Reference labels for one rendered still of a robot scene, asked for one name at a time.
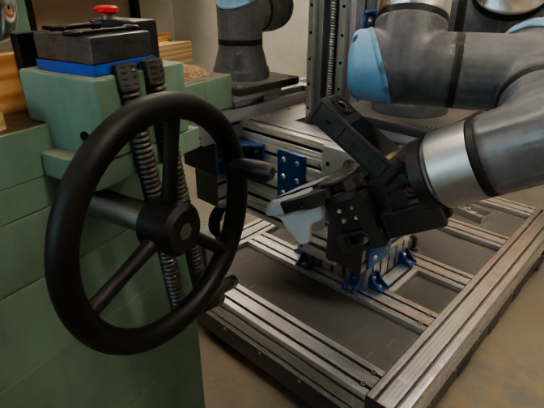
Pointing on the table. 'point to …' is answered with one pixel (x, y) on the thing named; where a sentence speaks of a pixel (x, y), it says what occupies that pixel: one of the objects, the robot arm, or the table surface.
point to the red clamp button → (106, 10)
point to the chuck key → (74, 26)
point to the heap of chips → (193, 72)
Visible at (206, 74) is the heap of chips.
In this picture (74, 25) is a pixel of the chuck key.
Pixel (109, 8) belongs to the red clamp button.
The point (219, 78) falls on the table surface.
